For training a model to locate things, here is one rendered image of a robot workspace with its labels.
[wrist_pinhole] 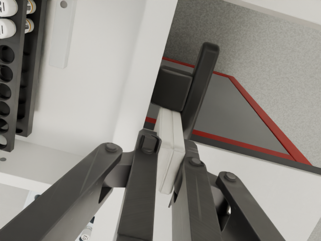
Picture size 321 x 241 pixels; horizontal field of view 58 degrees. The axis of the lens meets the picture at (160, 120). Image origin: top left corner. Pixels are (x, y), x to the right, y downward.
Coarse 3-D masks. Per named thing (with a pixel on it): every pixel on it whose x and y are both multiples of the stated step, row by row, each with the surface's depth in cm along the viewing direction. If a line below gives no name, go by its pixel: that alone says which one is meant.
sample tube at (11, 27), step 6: (0, 24) 19; (6, 24) 19; (12, 24) 19; (30, 24) 22; (0, 30) 19; (6, 30) 19; (12, 30) 19; (30, 30) 22; (0, 36) 19; (6, 36) 19
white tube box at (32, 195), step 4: (32, 192) 38; (36, 192) 38; (28, 196) 37; (32, 196) 38; (36, 196) 39; (28, 200) 38; (32, 200) 38; (24, 204) 38; (28, 204) 38; (92, 220) 40; (88, 224) 39; (92, 224) 39; (80, 236) 40; (76, 240) 40; (80, 240) 41; (88, 240) 40
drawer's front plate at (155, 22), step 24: (168, 0) 16; (144, 24) 17; (168, 24) 17; (144, 48) 17; (144, 72) 18; (144, 96) 18; (120, 120) 19; (144, 120) 19; (120, 144) 20; (120, 192) 21; (96, 216) 22; (96, 240) 23
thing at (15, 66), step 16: (16, 0) 19; (0, 16) 20; (16, 16) 20; (16, 32) 20; (0, 48) 21; (16, 48) 20; (0, 64) 21; (16, 64) 21; (0, 80) 21; (16, 80) 21; (0, 96) 22; (16, 96) 22; (0, 112) 23; (16, 112) 23; (0, 128) 23; (0, 144) 24
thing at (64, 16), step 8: (64, 0) 24; (72, 0) 24; (56, 8) 24; (64, 8) 24; (72, 8) 24; (56, 16) 24; (64, 16) 24; (72, 16) 25; (56, 24) 25; (64, 24) 25; (72, 24) 25; (56, 32) 25; (64, 32) 25; (56, 40) 25; (64, 40) 25; (56, 48) 25; (64, 48) 25; (56, 56) 26; (64, 56) 26; (56, 64) 26; (64, 64) 26
